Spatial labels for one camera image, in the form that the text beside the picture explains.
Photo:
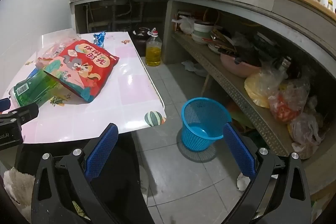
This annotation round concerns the stack of white green bowls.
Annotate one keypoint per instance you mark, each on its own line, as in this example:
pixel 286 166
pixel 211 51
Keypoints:
pixel 202 28

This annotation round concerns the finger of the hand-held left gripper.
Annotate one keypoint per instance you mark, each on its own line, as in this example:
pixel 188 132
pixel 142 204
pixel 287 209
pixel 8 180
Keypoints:
pixel 27 113
pixel 4 104

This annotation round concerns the sink drain pipes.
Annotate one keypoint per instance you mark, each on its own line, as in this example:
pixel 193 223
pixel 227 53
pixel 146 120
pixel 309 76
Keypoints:
pixel 115 16

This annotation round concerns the blue plastic mesh basket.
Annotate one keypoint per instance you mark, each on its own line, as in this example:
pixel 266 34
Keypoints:
pixel 194 132

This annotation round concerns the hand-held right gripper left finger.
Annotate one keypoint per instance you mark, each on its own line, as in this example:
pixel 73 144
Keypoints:
pixel 102 153

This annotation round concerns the clear red printed plastic packet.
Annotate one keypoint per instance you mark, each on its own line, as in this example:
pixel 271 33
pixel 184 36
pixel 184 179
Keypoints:
pixel 52 52

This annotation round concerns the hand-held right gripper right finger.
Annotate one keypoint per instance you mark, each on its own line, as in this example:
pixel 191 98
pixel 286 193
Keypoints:
pixel 240 150

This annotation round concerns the white plastic bag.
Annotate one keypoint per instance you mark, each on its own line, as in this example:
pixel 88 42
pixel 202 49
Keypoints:
pixel 186 26

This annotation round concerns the pink plastic basin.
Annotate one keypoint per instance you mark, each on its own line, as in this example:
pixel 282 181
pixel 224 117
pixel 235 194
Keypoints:
pixel 236 67

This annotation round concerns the white paper sheet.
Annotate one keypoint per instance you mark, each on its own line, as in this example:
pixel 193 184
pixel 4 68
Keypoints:
pixel 193 66

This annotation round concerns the red filled clear plastic bag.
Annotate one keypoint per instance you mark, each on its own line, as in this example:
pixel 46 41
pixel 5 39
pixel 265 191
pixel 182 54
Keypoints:
pixel 284 108

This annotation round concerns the red snack bag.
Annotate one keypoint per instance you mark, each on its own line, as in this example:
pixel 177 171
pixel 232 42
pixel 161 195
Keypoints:
pixel 86 64

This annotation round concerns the crumpled white paper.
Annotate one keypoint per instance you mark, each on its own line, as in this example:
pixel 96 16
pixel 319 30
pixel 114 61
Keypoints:
pixel 242 183

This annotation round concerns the white fluffy cloth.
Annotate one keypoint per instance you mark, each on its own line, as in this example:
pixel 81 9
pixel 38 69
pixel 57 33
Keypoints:
pixel 18 184

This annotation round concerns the cooking oil bottle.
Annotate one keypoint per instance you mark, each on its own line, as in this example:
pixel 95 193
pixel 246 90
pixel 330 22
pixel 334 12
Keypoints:
pixel 153 54

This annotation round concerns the dark ceramic jar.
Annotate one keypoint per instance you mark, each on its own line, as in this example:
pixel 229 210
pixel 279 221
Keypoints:
pixel 139 37

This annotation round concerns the white table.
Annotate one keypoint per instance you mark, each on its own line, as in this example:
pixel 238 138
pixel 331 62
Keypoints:
pixel 126 98

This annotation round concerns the pile of dark utensils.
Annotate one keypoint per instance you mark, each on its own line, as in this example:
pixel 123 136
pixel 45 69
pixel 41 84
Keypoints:
pixel 236 50

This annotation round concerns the blue foil wrapper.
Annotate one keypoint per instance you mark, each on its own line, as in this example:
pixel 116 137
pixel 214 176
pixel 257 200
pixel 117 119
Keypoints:
pixel 99 39

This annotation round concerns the condiment bottle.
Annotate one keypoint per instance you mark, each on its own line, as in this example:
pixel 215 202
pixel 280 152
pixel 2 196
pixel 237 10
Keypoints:
pixel 330 6

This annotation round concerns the yellow filled plastic bag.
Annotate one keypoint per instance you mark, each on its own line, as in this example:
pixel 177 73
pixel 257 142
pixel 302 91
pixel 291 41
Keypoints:
pixel 256 90

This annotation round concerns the green plastic packet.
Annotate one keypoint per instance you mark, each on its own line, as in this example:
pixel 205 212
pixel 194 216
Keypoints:
pixel 31 90

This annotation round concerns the wooden shelf leg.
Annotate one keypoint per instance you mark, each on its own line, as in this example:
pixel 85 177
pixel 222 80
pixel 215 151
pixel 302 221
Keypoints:
pixel 206 82

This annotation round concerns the pinkish clear plastic bag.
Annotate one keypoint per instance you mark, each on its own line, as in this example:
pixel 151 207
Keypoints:
pixel 304 132

